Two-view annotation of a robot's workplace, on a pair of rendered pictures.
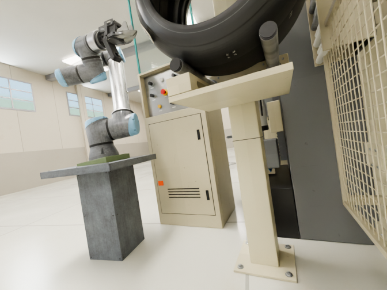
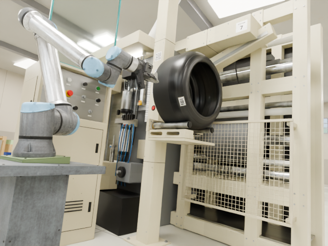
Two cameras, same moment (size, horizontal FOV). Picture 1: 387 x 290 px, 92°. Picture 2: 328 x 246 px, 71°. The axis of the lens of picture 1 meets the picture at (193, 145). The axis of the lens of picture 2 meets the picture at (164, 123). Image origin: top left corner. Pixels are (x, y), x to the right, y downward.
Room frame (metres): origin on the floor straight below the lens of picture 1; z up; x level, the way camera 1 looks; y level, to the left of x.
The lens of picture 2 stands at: (0.29, 1.52, 0.69)
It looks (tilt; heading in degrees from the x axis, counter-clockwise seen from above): 8 degrees up; 288
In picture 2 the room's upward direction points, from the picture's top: 5 degrees clockwise
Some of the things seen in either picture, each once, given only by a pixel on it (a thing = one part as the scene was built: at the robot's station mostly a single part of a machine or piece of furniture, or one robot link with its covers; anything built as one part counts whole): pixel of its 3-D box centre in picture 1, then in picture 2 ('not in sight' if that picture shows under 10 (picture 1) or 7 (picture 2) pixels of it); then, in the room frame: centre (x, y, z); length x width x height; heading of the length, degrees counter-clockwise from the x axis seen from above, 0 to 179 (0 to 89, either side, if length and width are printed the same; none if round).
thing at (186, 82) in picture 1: (200, 94); (169, 134); (0.76, -0.06, 0.83); 0.36 x 0.09 x 0.06; 154
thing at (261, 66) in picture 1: (241, 79); (165, 128); (0.86, -0.26, 0.90); 0.40 x 0.03 x 0.10; 64
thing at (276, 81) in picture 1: (235, 94); (181, 141); (0.70, -0.18, 0.80); 0.37 x 0.36 x 0.02; 64
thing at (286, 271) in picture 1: (265, 256); (147, 240); (0.94, -0.28, 0.01); 0.27 x 0.27 x 0.02; 64
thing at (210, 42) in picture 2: not in sight; (222, 40); (0.46, -0.40, 1.71); 0.61 x 0.25 x 0.15; 154
